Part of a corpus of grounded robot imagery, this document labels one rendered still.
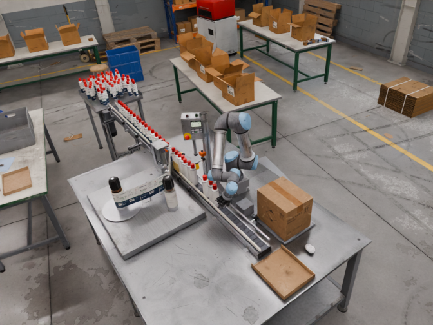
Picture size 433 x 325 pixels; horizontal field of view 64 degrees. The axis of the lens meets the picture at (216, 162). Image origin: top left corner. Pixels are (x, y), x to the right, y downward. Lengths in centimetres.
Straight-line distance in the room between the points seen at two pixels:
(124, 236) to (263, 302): 107
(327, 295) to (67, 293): 227
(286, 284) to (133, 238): 109
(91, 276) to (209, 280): 162
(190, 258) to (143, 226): 45
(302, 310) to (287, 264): 63
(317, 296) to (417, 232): 144
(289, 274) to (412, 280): 152
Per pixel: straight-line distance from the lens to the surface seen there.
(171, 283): 233
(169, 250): 250
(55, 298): 365
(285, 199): 237
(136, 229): 263
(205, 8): 806
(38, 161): 394
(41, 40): 781
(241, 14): 1035
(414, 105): 589
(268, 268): 234
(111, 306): 339
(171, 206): 267
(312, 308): 294
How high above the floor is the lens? 270
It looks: 36 degrees down
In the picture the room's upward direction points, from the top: 5 degrees counter-clockwise
